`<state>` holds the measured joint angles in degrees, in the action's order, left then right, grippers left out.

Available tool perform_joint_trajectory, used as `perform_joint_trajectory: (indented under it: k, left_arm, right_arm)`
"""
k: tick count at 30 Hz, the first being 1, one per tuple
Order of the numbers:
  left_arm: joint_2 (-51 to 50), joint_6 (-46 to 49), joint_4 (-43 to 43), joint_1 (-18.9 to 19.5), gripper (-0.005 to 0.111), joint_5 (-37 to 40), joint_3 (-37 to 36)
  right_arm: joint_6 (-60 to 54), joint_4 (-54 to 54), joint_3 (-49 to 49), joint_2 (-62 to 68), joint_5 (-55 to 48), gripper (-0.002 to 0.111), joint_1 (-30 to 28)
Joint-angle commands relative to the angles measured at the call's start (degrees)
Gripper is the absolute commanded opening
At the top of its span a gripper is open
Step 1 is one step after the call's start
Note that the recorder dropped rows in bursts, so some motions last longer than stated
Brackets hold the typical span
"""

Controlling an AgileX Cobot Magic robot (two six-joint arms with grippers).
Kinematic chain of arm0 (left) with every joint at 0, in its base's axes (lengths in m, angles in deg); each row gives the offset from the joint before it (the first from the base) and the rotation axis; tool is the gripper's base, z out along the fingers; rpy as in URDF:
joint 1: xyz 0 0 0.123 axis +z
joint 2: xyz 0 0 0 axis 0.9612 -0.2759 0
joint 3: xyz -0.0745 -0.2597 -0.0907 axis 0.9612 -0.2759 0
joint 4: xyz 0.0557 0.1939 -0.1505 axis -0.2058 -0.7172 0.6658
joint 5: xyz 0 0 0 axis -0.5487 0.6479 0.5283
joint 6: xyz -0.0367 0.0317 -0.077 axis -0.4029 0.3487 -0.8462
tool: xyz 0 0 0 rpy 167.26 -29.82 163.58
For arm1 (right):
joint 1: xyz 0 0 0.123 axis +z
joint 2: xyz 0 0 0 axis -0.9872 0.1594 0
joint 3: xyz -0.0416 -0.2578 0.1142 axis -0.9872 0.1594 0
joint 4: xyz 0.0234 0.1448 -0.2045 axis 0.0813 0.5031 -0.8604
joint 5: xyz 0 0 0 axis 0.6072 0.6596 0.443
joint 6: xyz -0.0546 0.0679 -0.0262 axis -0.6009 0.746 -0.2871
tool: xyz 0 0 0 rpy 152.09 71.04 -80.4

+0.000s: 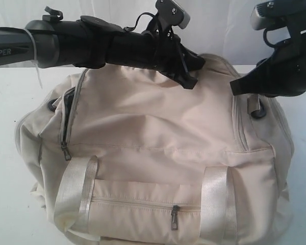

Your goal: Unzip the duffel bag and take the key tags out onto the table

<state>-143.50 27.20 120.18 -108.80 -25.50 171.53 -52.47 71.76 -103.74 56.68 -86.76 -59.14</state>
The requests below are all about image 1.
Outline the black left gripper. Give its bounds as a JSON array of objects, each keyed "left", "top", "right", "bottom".
[{"left": 109, "top": 32, "right": 206, "bottom": 89}]

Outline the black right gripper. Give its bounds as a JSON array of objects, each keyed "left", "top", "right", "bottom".
[{"left": 230, "top": 33, "right": 306, "bottom": 97}]

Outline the cream duffel bag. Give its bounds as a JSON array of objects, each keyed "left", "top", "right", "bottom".
[{"left": 15, "top": 55, "right": 294, "bottom": 244}]

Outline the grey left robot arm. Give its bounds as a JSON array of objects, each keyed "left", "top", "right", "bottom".
[{"left": 0, "top": 1, "right": 205, "bottom": 89}]

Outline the white backdrop curtain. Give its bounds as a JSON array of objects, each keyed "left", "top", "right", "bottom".
[{"left": 0, "top": 0, "right": 306, "bottom": 68}]

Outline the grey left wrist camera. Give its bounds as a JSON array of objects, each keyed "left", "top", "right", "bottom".
[{"left": 155, "top": 0, "right": 190, "bottom": 30}]

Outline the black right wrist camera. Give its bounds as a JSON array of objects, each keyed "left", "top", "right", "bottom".
[{"left": 249, "top": 0, "right": 306, "bottom": 49}]

